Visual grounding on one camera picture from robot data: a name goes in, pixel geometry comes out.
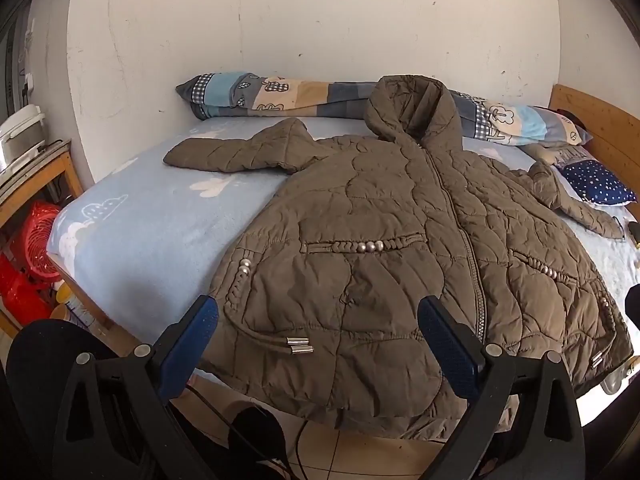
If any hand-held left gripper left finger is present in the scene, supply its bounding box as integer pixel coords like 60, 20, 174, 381
52, 294, 220, 480

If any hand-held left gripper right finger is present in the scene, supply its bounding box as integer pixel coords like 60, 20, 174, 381
416, 295, 586, 480

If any brown quilted hooded jacket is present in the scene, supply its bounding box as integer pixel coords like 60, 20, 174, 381
163, 74, 634, 442

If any dark shoe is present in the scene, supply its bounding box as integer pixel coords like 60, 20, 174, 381
227, 405, 289, 467

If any bed with light blue sheet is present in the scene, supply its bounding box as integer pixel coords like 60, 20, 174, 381
46, 118, 640, 401

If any red plastic stool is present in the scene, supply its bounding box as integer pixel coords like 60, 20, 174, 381
0, 254, 53, 327

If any red plastic basket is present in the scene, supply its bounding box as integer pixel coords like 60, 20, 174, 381
19, 202, 65, 282

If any beige pillow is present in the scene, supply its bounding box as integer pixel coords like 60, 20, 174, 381
521, 144, 557, 164

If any navy star-print pillow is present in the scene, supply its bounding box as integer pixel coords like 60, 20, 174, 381
559, 159, 639, 207

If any wooden side table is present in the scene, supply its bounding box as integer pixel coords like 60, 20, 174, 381
0, 139, 85, 228

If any grey printed pillow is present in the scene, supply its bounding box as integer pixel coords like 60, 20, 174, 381
549, 143, 597, 167

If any rolled patchwork quilt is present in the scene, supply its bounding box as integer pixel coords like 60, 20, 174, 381
175, 72, 594, 149

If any dark red cloth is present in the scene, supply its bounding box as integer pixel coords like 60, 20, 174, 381
554, 108, 587, 128

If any white kitchen appliance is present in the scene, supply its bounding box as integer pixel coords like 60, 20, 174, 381
0, 104, 49, 173

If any wooden headboard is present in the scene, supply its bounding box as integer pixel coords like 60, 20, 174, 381
547, 83, 640, 192

